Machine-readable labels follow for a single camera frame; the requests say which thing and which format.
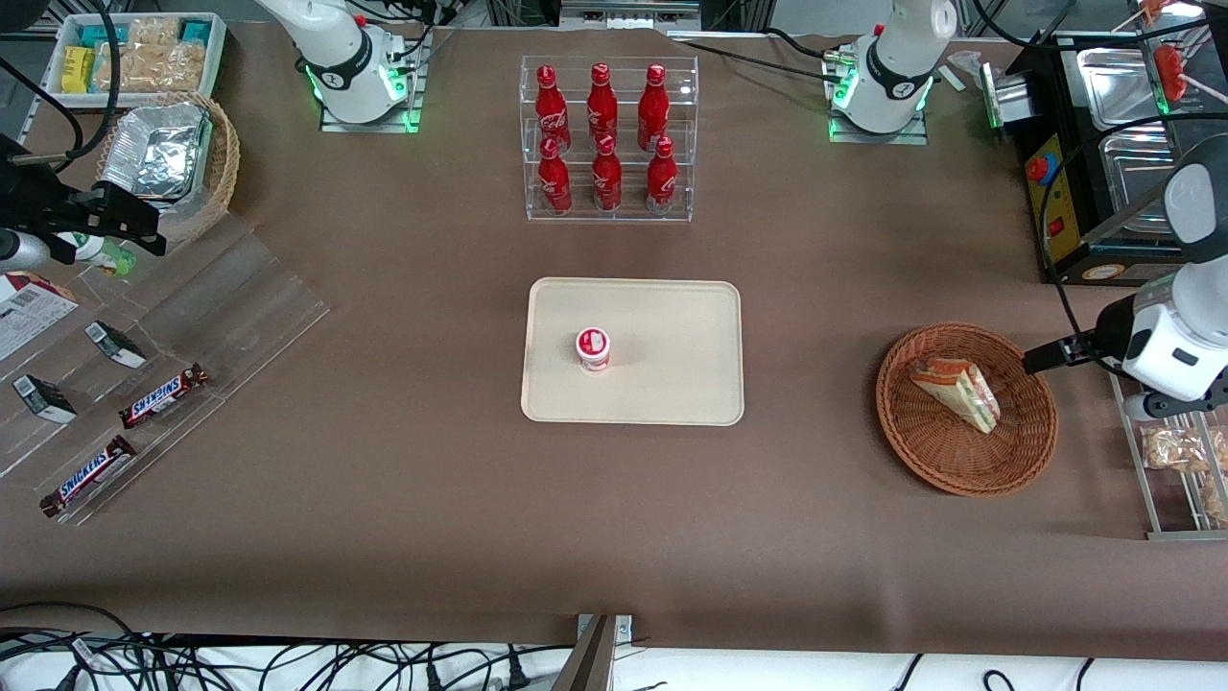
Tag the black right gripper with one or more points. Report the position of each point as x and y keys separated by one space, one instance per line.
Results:
x=38 y=203

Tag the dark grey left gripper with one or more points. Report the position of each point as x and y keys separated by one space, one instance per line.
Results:
x=1110 y=337

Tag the triangle sandwich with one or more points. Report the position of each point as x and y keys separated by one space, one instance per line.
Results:
x=959 y=389

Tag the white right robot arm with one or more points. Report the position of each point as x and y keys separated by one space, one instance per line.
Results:
x=341 y=58

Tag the brown wicker basket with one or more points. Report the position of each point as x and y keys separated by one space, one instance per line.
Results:
x=940 y=451

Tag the tan wicker basket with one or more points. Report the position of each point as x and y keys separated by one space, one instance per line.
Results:
x=225 y=163

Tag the beige plastic tray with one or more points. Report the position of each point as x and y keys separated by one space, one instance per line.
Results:
x=662 y=384

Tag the clear bag of fried snack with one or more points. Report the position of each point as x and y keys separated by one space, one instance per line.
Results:
x=1216 y=499
x=1175 y=449

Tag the red white printed carton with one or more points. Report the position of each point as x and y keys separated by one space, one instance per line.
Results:
x=24 y=321

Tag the green white small bottle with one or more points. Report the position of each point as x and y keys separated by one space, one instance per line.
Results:
x=106 y=254

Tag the small black white box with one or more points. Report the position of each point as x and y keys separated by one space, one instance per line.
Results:
x=44 y=399
x=115 y=345

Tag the aluminium foil container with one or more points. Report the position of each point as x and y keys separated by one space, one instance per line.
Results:
x=153 y=154

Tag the black countertop food warmer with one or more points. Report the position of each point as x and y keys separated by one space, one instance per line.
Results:
x=1074 y=250

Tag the yellow snack packet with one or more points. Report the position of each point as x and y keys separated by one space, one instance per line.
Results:
x=77 y=69

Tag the Snickers chocolate bar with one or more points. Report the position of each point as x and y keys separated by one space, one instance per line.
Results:
x=88 y=476
x=163 y=395

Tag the clear bag of crackers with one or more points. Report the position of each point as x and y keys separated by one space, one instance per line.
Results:
x=149 y=69
x=153 y=32

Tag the clear acrylic stepped display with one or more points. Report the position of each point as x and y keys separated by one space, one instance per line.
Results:
x=240 y=307

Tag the teal snack packet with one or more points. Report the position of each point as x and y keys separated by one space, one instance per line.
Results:
x=101 y=35
x=196 y=31

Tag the white plastic bin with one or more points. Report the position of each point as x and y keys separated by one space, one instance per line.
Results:
x=215 y=53

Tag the silver metal box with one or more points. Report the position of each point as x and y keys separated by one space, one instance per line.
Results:
x=1007 y=96

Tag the red sausage on stick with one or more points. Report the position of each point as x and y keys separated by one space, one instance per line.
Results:
x=1169 y=67

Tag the clear plastic wrapper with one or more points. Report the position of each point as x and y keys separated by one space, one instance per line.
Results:
x=964 y=65

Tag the brown table cover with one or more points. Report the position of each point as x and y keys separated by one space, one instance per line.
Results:
x=432 y=499

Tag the red cola bottle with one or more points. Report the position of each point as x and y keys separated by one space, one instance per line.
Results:
x=661 y=182
x=602 y=107
x=606 y=180
x=653 y=110
x=554 y=182
x=552 y=110

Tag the red white yogurt cup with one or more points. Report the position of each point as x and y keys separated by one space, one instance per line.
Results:
x=593 y=347

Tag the clear acrylic bottle rack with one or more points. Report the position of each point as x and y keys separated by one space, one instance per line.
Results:
x=686 y=86

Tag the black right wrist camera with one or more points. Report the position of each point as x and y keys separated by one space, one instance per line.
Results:
x=24 y=192

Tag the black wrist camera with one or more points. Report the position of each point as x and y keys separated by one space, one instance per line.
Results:
x=1055 y=355
x=24 y=192

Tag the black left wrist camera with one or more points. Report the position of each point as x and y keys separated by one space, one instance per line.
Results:
x=1055 y=355

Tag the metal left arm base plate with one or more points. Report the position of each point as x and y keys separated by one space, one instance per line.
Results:
x=878 y=137

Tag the aluminium bracket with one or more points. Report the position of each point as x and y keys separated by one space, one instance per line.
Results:
x=624 y=629

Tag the dark metal post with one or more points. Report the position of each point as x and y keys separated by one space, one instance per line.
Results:
x=590 y=662

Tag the aluminium frame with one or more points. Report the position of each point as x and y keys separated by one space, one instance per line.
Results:
x=628 y=14

